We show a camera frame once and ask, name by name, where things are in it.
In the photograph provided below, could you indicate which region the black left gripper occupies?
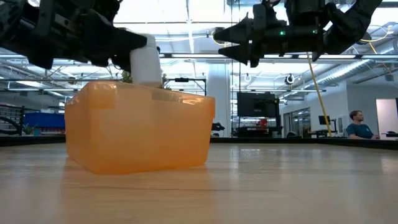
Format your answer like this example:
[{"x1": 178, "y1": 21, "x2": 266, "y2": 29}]
[{"x1": 27, "y1": 0, "x2": 149, "y2": 73}]

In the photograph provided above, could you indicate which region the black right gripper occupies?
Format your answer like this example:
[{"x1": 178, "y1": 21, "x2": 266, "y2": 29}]
[{"x1": 213, "y1": 3, "x2": 328, "y2": 68}]

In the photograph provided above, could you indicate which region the white pill bottle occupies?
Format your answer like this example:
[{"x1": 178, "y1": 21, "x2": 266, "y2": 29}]
[{"x1": 129, "y1": 33, "x2": 163, "y2": 88}]

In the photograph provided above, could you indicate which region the translucent orange plastic basket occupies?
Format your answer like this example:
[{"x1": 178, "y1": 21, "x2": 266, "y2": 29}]
[{"x1": 64, "y1": 80, "x2": 216, "y2": 175}]

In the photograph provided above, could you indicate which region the large black monitor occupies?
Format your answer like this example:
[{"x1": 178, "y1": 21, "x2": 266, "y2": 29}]
[{"x1": 236, "y1": 91, "x2": 280, "y2": 118}]

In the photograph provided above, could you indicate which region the black office chair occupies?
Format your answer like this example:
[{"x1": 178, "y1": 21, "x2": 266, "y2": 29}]
[{"x1": 211, "y1": 122, "x2": 225, "y2": 138}]

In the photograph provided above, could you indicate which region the yellow pole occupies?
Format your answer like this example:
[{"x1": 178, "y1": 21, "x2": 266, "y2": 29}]
[{"x1": 306, "y1": 52, "x2": 333, "y2": 138}]

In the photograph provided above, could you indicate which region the blue storage bin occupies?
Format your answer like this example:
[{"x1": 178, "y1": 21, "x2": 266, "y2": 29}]
[{"x1": 24, "y1": 111, "x2": 66, "y2": 130}]

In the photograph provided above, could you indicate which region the small green plant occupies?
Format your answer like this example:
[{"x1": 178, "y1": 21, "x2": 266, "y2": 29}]
[{"x1": 23, "y1": 123, "x2": 37, "y2": 136}]

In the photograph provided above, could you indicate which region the person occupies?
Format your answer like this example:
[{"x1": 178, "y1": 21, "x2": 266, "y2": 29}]
[{"x1": 345, "y1": 110, "x2": 381, "y2": 140}]

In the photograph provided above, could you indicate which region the black metal frame stand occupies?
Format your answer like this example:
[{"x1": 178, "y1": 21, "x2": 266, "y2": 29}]
[{"x1": 164, "y1": 77, "x2": 208, "y2": 96}]

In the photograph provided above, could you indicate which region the black table edge rail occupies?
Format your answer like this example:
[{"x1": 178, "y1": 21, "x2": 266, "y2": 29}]
[{"x1": 0, "y1": 134, "x2": 398, "y2": 151}]

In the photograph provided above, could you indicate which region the black wire rack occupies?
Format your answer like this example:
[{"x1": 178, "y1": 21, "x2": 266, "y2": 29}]
[{"x1": 0, "y1": 104, "x2": 25, "y2": 136}]

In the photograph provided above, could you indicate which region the yellow cable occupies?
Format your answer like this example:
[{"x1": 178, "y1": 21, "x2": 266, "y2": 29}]
[{"x1": 360, "y1": 24, "x2": 393, "y2": 44}]

